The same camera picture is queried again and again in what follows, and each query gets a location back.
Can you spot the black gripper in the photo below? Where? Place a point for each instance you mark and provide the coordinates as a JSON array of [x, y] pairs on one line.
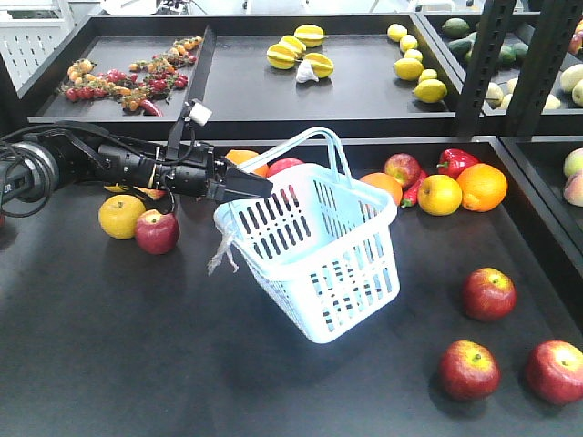
[[193, 170]]

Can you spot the light blue plastic basket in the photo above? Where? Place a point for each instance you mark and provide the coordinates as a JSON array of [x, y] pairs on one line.
[[319, 245]]

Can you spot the black fruit display stand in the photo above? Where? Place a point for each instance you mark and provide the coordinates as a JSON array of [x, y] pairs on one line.
[[99, 338]]

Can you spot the yellow starfruit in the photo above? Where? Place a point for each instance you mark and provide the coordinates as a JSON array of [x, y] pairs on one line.
[[310, 35]]

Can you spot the dark red apple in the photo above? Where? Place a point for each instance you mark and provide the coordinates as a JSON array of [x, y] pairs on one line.
[[404, 168], [554, 372], [468, 371], [488, 294]]

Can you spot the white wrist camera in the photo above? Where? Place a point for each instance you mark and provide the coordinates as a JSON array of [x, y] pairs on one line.
[[199, 114]]

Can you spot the red bell pepper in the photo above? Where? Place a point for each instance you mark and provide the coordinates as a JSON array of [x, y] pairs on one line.
[[453, 161]]

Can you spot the yellow lemon-like fruit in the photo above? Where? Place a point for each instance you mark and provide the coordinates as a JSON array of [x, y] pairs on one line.
[[439, 195]]

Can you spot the orange fruit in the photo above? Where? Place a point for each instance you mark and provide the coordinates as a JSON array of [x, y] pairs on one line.
[[483, 187], [386, 183]]

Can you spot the white garlic bulb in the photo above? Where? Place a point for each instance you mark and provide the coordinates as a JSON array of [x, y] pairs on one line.
[[305, 73]]

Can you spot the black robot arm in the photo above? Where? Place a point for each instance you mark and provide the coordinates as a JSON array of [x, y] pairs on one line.
[[39, 160]]

